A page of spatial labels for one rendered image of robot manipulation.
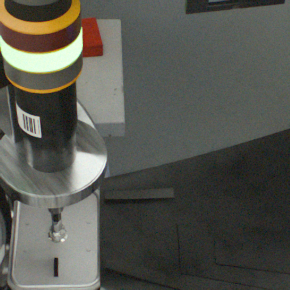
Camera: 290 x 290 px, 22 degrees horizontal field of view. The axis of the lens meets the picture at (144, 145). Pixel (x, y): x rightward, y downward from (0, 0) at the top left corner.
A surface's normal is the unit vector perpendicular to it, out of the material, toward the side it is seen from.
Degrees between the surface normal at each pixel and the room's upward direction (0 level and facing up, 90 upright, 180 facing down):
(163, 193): 2
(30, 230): 0
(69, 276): 0
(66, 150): 90
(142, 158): 90
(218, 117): 90
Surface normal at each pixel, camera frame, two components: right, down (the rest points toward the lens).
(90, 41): 0.04, -0.68
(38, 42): 0.07, 0.73
